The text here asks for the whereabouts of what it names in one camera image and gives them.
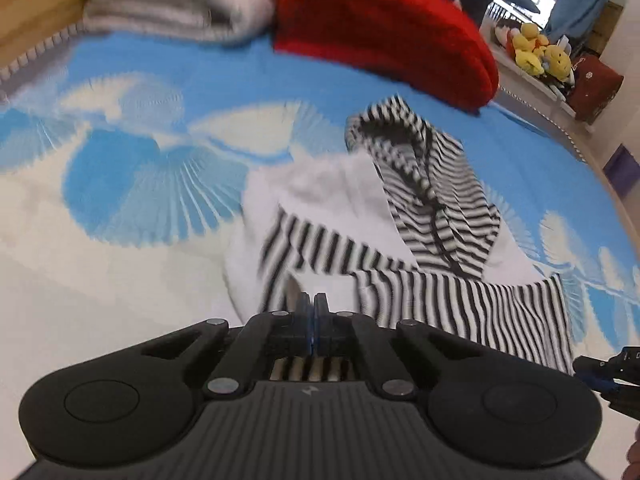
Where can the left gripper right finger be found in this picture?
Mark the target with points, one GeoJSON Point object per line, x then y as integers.
{"type": "Point", "coordinates": [358, 338]}

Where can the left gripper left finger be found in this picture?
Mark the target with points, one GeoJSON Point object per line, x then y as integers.
{"type": "Point", "coordinates": [265, 338]}

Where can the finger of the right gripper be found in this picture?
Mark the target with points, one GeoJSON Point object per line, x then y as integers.
{"type": "Point", "coordinates": [596, 374]}

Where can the striped white hooded garment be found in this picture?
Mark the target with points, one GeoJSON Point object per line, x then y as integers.
{"type": "Point", "coordinates": [396, 227]}

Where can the person's hand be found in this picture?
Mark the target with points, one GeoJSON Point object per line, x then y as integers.
{"type": "Point", "coordinates": [632, 470]}

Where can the purple box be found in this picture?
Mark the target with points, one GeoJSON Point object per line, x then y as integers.
{"type": "Point", "coordinates": [622, 171]}

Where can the blue white patterned bedspread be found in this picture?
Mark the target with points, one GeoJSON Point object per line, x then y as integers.
{"type": "Point", "coordinates": [123, 162]}

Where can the dark red bag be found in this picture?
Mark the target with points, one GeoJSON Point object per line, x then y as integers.
{"type": "Point", "coordinates": [596, 85]}

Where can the red folded blanket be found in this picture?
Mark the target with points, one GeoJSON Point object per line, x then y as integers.
{"type": "Point", "coordinates": [430, 44]}

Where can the yellow plush toys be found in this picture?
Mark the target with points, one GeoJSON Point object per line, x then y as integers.
{"type": "Point", "coordinates": [534, 54]}

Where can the wooden bed headboard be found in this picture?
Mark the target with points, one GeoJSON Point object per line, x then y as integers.
{"type": "Point", "coordinates": [26, 22]}

